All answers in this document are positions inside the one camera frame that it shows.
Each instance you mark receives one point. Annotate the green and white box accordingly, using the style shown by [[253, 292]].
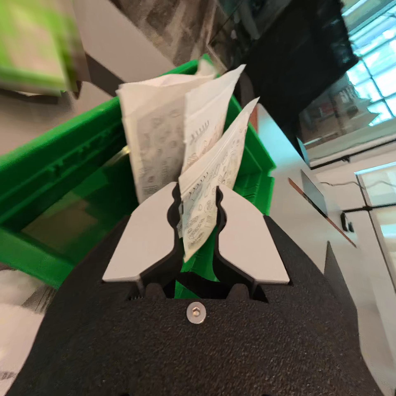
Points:
[[34, 46]]

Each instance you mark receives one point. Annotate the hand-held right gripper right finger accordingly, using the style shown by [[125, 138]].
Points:
[[247, 241]]

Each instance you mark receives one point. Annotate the dark monitor screen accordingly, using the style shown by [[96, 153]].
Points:
[[314, 193]]

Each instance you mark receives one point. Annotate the green plastic bin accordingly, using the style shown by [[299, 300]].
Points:
[[62, 179]]

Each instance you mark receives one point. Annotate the white printed paper bag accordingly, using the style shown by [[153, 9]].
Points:
[[154, 133], [207, 123]]

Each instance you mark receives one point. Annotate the white printed paper leaflets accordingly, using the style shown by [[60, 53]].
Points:
[[213, 201]]

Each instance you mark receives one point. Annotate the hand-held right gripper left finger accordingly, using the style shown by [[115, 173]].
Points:
[[145, 238]]

